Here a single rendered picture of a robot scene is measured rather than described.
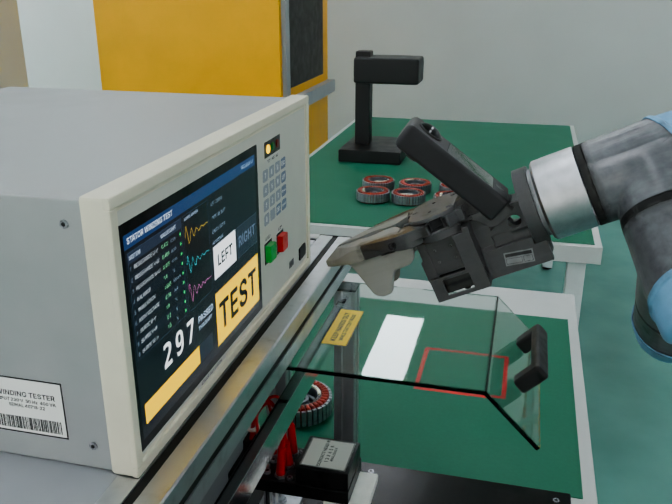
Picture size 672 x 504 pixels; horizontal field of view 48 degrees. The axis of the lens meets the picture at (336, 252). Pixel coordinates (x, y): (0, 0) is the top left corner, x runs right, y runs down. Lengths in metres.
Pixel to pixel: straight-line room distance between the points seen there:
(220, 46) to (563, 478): 3.47
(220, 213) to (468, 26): 5.24
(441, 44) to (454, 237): 5.19
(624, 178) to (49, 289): 0.45
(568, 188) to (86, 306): 0.40
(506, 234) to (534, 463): 0.58
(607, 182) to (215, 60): 3.75
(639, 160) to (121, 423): 0.45
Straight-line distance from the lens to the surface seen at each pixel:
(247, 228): 0.70
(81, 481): 0.57
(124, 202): 0.49
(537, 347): 0.86
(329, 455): 0.90
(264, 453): 0.72
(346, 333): 0.85
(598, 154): 0.67
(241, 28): 4.24
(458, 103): 5.89
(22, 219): 0.52
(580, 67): 5.84
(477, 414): 1.32
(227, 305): 0.67
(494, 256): 0.70
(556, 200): 0.67
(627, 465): 2.61
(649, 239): 0.64
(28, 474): 0.59
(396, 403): 1.33
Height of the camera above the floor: 1.45
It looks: 20 degrees down
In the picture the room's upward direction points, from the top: straight up
